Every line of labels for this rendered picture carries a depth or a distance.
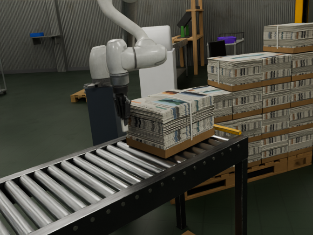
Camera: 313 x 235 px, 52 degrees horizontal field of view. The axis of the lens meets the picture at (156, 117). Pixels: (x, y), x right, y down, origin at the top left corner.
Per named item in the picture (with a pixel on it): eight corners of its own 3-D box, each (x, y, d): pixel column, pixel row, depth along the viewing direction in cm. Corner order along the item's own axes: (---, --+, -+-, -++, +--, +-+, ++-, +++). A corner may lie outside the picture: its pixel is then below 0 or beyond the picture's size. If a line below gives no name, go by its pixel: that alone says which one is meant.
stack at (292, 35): (259, 156, 326) (262, 25, 288) (283, 150, 336) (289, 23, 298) (287, 171, 291) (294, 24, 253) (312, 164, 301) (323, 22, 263)
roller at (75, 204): (43, 176, 151) (41, 167, 149) (93, 217, 116) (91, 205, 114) (33, 181, 148) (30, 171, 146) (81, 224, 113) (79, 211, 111)
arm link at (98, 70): (90, 76, 233) (86, 45, 227) (115, 73, 237) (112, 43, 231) (91, 80, 218) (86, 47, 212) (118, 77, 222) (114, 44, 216)
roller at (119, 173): (85, 162, 164) (92, 157, 167) (140, 195, 129) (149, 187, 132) (81, 155, 162) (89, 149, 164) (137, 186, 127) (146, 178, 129)
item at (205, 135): (175, 125, 191) (175, 118, 189) (214, 134, 170) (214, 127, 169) (156, 133, 180) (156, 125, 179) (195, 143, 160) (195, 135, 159)
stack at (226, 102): (153, 183, 289) (146, 94, 264) (260, 156, 326) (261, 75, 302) (171, 205, 254) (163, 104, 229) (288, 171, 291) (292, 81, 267)
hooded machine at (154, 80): (175, 106, 535) (170, 25, 496) (140, 107, 546) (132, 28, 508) (179, 97, 597) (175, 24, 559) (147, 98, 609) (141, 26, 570)
